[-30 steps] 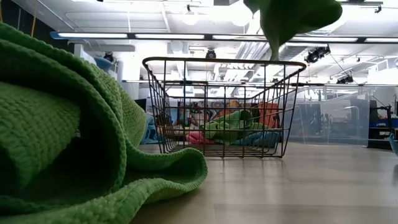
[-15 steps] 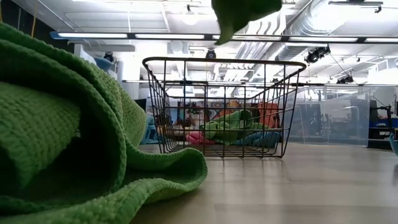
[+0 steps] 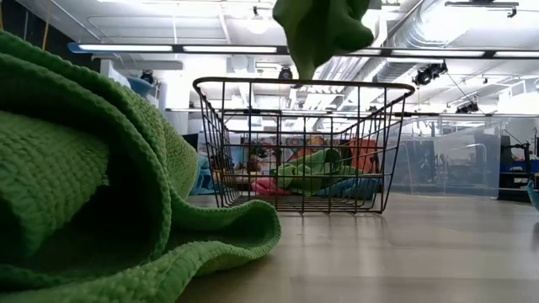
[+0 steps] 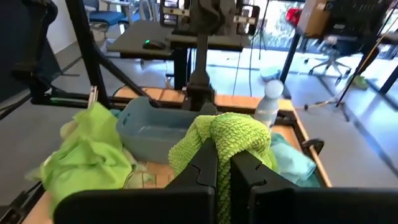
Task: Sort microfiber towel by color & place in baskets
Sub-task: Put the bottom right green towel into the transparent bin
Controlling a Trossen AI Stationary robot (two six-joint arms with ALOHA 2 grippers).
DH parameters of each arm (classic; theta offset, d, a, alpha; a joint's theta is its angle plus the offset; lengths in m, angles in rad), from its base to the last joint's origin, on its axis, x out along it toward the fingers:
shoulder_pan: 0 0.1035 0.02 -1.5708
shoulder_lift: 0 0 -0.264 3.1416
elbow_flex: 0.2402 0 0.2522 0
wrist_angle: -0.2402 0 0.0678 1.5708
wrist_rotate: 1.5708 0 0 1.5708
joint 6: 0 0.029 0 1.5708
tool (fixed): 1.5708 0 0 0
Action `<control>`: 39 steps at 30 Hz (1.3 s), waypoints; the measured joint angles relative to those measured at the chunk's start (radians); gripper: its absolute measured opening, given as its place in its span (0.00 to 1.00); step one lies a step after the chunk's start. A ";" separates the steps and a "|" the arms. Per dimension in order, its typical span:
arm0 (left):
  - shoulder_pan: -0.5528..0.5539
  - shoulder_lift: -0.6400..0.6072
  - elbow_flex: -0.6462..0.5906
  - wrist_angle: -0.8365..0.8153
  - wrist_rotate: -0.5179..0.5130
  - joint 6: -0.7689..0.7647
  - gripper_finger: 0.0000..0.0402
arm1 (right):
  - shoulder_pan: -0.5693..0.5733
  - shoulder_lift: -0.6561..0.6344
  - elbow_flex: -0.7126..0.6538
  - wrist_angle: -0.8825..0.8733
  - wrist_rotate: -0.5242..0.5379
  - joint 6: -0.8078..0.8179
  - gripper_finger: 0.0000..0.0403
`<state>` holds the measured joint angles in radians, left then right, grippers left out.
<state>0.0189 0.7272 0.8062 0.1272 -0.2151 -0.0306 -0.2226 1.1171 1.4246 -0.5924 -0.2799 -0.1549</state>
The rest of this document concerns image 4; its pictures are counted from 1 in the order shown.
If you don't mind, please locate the black computer mouse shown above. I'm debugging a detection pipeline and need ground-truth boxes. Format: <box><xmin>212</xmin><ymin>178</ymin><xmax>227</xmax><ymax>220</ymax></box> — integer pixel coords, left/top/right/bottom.
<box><xmin>142</xmin><ymin>39</ymin><xmax>167</xmax><ymax>50</ymax></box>

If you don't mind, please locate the green smooth microfiber towel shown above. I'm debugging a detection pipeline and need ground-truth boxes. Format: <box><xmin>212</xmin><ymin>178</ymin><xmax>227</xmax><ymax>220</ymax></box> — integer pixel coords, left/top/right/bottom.
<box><xmin>24</xmin><ymin>101</ymin><xmax>135</xmax><ymax>217</ymax></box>

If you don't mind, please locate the blue-grey plastic bin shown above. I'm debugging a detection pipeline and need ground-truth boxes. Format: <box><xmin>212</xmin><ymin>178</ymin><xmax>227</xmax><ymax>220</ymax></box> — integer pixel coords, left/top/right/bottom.
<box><xmin>116</xmin><ymin>96</ymin><xmax>201</xmax><ymax>165</ymax></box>

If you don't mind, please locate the green textured microfiber towel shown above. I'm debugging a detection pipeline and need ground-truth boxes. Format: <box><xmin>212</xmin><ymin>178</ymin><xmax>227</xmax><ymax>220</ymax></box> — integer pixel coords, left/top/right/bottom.
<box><xmin>167</xmin><ymin>111</ymin><xmax>279</xmax><ymax>224</ymax></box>

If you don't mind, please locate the white office chair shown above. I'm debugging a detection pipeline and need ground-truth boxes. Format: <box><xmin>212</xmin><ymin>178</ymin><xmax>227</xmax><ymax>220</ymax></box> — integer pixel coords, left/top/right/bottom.
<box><xmin>303</xmin><ymin>35</ymin><xmax>354</xmax><ymax>86</ymax></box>

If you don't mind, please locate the black pegboard panel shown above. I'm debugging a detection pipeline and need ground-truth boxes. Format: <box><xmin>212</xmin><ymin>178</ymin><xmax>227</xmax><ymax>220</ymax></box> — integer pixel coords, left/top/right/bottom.
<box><xmin>326</xmin><ymin>0</ymin><xmax>392</xmax><ymax>37</ymax></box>

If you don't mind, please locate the blue office chair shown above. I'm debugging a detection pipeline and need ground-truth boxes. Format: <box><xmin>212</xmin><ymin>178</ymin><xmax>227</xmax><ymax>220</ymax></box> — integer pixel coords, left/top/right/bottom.
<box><xmin>82</xmin><ymin>0</ymin><xmax>141</xmax><ymax>32</ymax></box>

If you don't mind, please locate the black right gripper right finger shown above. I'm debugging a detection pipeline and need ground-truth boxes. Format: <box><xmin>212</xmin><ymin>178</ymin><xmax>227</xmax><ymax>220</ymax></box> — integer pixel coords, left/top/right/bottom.
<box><xmin>229</xmin><ymin>149</ymin><xmax>398</xmax><ymax>224</ymax></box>

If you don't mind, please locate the light blue floor footrest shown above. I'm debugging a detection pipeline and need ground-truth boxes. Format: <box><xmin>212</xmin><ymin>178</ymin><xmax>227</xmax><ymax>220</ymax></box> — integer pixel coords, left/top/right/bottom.
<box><xmin>259</xmin><ymin>66</ymin><xmax>282</xmax><ymax>82</ymax></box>

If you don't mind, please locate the teal microfiber towel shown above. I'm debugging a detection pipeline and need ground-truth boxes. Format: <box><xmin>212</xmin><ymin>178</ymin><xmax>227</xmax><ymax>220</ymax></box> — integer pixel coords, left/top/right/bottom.
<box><xmin>269</xmin><ymin>132</ymin><xmax>322</xmax><ymax>189</ymax></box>

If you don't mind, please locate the black table clamp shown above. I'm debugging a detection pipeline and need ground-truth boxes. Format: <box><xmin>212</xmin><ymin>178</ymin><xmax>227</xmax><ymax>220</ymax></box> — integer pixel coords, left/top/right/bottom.
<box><xmin>300</xmin><ymin>138</ymin><xmax>325</xmax><ymax>156</ymax></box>

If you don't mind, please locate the pale blue bottle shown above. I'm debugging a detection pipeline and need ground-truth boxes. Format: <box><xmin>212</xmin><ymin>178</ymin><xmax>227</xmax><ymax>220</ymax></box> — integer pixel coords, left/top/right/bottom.
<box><xmin>253</xmin><ymin>79</ymin><xmax>285</xmax><ymax>130</ymax></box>

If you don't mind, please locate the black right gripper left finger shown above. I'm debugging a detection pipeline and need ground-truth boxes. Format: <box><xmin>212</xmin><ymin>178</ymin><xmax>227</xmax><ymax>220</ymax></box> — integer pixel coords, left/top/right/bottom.
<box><xmin>53</xmin><ymin>138</ymin><xmax>219</xmax><ymax>224</ymax></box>

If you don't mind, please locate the cardboard box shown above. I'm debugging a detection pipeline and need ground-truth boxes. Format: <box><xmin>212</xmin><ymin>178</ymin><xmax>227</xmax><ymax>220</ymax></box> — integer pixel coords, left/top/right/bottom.
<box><xmin>297</xmin><ymin>0</ymin><xmax>332</xmax><ymax>39</ymax></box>

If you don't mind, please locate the black desk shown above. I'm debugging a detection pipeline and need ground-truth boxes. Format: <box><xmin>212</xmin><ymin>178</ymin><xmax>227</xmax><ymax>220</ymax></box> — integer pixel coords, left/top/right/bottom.
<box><xmin>107</xmin><ymin>20</ymin><xmax>251</xmax><ymax>91</ymax></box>

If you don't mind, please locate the black high table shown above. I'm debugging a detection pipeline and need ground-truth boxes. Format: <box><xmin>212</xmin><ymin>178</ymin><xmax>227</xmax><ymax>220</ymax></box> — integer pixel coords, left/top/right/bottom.
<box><xmin>279</xmin><ymin>26</ymin><xmax>398</xmax><ymax>96</ymax></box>

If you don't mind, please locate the red object on shelf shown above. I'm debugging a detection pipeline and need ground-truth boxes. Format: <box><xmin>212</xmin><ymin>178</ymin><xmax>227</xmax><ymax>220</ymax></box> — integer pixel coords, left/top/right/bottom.
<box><xmin>285</xmin><ymin>7</ymin><xmax>303</xmax><ymax>27</ymax></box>

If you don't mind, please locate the black aluminium table frame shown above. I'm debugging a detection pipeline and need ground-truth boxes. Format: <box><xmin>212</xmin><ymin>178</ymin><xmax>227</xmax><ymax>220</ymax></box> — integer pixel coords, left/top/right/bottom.
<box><xmin>0</xmin><ymin>0</ymin><xmax>326</xmax><ymax>224</ymax></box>

